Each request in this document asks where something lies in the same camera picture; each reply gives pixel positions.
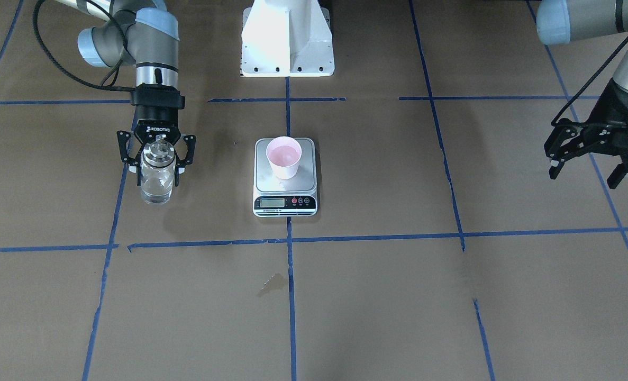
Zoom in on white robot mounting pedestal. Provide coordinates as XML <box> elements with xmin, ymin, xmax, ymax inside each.
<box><xmin>240</xmin><ymin>1</ymin><xmax>335</xmax><ymax>78</ymax></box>

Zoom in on blue tape grid lines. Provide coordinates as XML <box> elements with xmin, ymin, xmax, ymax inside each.
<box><xmin>0</xmin><ymin>1</ymin><xmax>628</xmax><ymax>380</ymax></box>

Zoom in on black gripper screen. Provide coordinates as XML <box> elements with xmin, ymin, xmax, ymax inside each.
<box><xmin>544</xmin><ymin>82</ymin><xmax>628</xmax><ymax>189</ymax></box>

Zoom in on white digital kitchen scale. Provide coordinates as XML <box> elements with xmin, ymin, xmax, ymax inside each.
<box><xmin>252</xmin><ymin>138</ymin><xmax>319</xmax><ymax>217</ymax></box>

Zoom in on clear glass sauce bottle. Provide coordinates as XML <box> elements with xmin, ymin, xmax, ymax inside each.
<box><xmin>140</xmin><ymin>133</ymin><xmax>176</xmax><ymax>204</ymax></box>

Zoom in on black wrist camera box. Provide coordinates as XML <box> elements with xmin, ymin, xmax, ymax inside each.
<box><xmin>130</xmin><ymin>84</ymin><xmax>186</xmax><ymax>110</ymax></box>

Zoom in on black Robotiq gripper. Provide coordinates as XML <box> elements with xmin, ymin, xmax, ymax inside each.
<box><xmin>117</xmin><ymin>105</ymin><xmax>197</xmax><ymax>187</ymax></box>

